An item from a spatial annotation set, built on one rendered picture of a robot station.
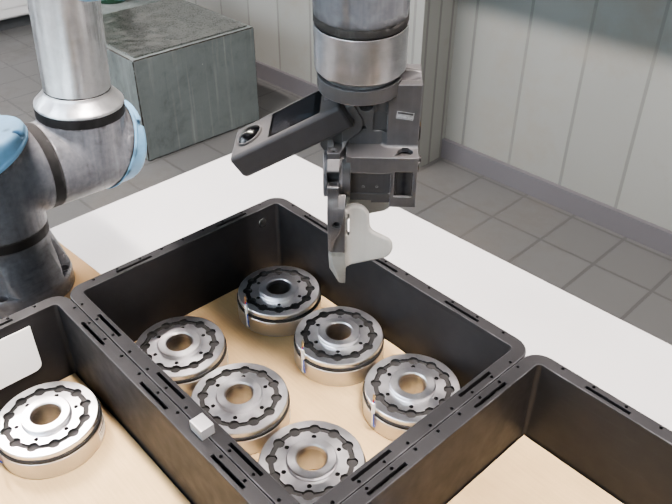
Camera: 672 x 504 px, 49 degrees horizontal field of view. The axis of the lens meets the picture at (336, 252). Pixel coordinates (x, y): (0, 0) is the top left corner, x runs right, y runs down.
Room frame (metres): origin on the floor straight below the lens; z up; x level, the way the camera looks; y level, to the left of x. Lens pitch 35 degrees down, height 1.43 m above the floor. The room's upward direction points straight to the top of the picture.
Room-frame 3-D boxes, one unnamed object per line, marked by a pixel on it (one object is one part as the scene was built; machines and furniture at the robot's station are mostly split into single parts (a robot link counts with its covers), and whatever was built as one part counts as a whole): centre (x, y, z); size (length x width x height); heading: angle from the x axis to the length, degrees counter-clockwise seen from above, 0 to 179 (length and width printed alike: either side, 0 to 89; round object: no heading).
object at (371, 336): (0.63, 0.00, 0.86); 0.10 x 0.10 x 0.01
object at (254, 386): (0.53, 0.10, 0.86); 0.05 x 0.05 x 0.01
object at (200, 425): (0.43, 0.12, 0.94); 0.02 x 0.01 x 0.01; 43
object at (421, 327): (0.58, 0.05, 0.87); 0.40 x 0.30 x 0.11; 43
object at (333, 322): (0.63, 0.00, 0.86); 0.05 x 0.05 x 0.01
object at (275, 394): (0.53, 0.10, 0.86); 0.10 x 0.10 x 0.01
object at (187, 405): (0.58, 0.05, 0.92); 0.40 x 0.30 x 0.02; 43
